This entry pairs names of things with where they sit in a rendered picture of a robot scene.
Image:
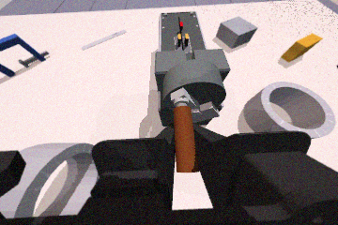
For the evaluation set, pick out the brown-yellow box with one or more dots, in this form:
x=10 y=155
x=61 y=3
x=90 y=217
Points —
x=301 y=47

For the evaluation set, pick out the grey hollow cylinder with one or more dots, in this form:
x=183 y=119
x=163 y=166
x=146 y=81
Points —
x=308 y=111
x=41 y=161

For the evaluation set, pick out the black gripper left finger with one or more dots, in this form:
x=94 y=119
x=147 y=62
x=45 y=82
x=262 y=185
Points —
x=141 y=154

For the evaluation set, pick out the grey flat bar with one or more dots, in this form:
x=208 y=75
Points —
x=103 y=39

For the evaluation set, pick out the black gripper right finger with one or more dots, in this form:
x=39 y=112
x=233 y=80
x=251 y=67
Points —
x=220 y=157

